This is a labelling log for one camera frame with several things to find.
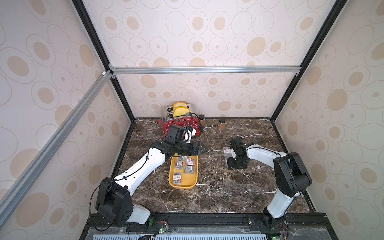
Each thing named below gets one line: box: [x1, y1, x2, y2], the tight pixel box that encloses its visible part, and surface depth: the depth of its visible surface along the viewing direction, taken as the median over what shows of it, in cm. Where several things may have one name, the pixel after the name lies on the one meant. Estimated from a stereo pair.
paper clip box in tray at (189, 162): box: [187, 158, 193, 166], surface depth 95 cm
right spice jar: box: [218, 118, 226, 131], surface depth 108 cm
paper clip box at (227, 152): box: [223, 147, 232, 161], surface depth 99 cm
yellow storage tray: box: [168, 153, 199, 190], surface depth 91 cm
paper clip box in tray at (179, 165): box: [175, 160, 183, 170], surface depth 94 cm
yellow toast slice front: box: [173, 106, 190, 117], surface depth 99 cm
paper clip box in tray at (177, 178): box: [173, 172, 182, 185], surface depth 88 cm
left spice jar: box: [199, 114, 206, 128], surface depth 111 cm
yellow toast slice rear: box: [172, 102, 189, 112], surface depth 102 cm
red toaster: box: [158, 105, 201, 139], surface depth 99 cm
